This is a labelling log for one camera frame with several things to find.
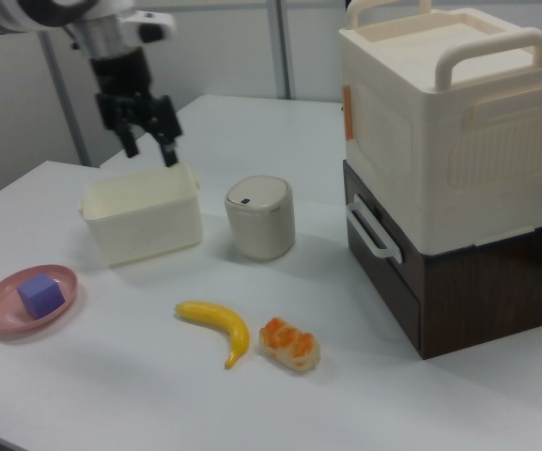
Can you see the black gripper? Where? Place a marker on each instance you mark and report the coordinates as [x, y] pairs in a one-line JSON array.
[[122, 77]]

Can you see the purple cube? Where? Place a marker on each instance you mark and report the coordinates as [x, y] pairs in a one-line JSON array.
[[40, 298]]

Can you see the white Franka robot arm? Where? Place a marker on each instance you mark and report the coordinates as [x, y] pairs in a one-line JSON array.
[[97, 33]]

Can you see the cream plastic bin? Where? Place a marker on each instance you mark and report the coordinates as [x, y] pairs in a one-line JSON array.
[[148, 235]]

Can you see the small beige trash can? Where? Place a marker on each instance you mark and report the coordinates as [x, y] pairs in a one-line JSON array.
[[261, 225]]

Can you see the yellow banana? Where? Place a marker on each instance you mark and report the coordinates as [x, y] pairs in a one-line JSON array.
[[230, 324]]

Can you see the orange glazed bread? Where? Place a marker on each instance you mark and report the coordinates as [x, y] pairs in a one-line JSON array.
[[289, 347]]

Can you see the cream toy microwave box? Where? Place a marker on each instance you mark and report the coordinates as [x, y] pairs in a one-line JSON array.
[[416, 141]]

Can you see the dark brown wooden drawer cabinet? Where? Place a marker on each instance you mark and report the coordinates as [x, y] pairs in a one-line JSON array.
[[477, 300]]

